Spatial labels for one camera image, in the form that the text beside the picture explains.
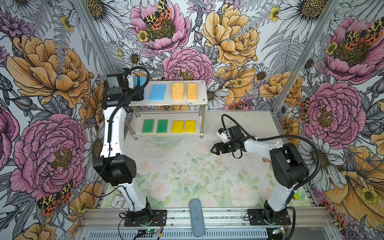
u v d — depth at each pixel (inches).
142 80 25.1
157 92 32.1
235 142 31.9
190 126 40.3
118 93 22.6
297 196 31.1
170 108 50.1
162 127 40.2
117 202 30.5
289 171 19.5
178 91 31.2
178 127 39.6
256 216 29.1
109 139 18.5
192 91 31.5
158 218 28.9
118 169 18.7
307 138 36.0
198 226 27.6
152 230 27.9
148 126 40.2
